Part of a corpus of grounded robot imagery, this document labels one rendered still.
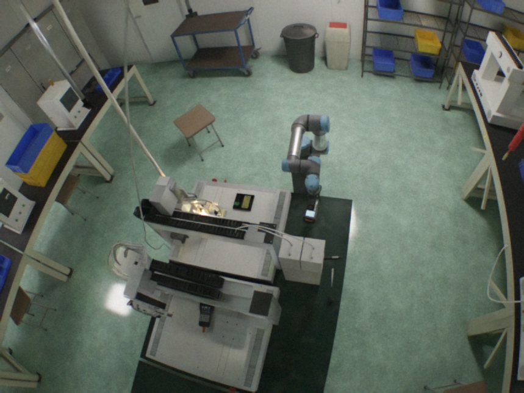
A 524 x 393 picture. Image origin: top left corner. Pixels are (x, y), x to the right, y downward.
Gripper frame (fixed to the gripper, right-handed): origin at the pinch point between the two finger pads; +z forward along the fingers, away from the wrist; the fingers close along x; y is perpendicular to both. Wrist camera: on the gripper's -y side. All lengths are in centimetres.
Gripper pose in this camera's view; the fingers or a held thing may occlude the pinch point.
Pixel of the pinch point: (315, 200)
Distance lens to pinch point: 191.7
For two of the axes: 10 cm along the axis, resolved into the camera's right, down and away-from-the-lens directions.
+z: 2.3, 2.6, 9.4
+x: -9.4, -2.0, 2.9
